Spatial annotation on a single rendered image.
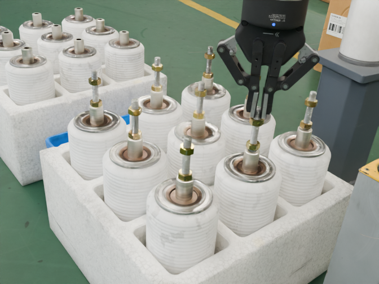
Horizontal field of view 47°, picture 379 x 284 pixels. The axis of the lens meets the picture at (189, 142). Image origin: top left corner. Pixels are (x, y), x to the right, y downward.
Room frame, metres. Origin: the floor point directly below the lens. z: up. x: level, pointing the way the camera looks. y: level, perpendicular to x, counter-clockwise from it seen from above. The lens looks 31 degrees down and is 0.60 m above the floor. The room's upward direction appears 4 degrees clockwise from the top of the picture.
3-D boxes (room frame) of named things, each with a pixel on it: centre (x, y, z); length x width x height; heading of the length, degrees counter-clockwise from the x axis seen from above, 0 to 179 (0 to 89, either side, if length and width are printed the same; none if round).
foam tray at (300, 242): (0.61, -0.01, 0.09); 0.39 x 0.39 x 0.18; 40
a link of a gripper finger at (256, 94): (0.52, -0.08, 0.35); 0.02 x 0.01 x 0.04; 174
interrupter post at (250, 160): (0.52, -0.09, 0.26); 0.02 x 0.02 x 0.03
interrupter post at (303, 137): (0.60, -0.18, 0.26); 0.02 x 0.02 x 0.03
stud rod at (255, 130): (0.52, -0.09, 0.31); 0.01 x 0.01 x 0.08
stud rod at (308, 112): (0.60, -0.18, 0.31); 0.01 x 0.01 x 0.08
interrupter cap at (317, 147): (0.60, -0.18, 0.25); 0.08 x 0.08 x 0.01
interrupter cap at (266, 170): (0.52, -0.09, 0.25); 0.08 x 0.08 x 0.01
